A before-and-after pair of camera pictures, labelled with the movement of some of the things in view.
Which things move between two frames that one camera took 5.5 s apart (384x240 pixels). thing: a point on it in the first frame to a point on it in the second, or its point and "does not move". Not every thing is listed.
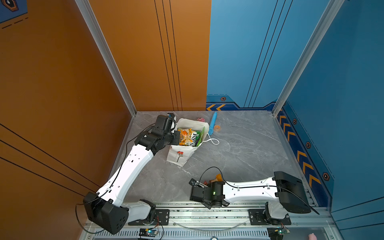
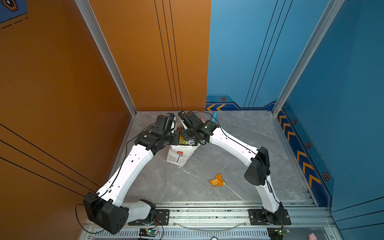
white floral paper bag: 180,154 does not move
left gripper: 176,138 does not move
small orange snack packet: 219,178 does not move
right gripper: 206,205 to 186,138
